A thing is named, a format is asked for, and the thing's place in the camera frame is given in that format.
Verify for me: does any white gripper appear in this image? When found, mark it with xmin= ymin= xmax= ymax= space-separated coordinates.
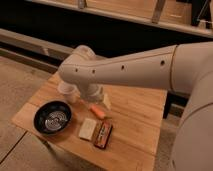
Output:
xmin=78 ymin=84 xmax=111 ymax=110

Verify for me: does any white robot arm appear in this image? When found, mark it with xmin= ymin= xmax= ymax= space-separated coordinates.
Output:
xmin=58 ymin=41 xmax=213 ymax=171

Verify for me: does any black ceramic bowl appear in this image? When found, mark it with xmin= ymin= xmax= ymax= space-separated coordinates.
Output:
xmin=33 ymin=101 xmax=72 ymax=134

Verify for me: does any orange carrot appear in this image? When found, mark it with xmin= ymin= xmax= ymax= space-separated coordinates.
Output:
xmin=90 ymin=105 xmax=106 ymax=119

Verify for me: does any cream rectangular sponge block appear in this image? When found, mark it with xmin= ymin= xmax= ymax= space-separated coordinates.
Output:
xmin=78 ymin=118 xmax=97 ymax=141

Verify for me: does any wooden table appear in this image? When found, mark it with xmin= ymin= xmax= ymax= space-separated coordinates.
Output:
xmin=10 ymin=71 xmax=168 ymax=171

